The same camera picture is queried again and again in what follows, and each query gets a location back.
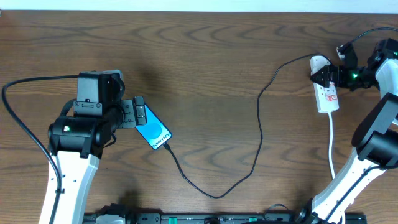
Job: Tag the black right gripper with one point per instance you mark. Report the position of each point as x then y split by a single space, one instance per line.
333 76

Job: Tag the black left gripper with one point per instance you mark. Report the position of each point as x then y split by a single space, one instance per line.
128 112

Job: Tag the blue Galaxy smartphone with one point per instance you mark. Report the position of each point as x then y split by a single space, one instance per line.
154 131

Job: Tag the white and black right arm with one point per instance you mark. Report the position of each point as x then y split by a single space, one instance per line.
374 143

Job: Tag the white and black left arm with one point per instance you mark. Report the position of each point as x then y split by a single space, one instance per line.
76 145

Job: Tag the white USB charger plug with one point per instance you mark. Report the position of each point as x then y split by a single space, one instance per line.
317 63

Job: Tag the white power strip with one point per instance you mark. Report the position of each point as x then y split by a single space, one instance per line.
326 98

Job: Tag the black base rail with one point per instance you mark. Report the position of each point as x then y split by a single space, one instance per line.
120 214

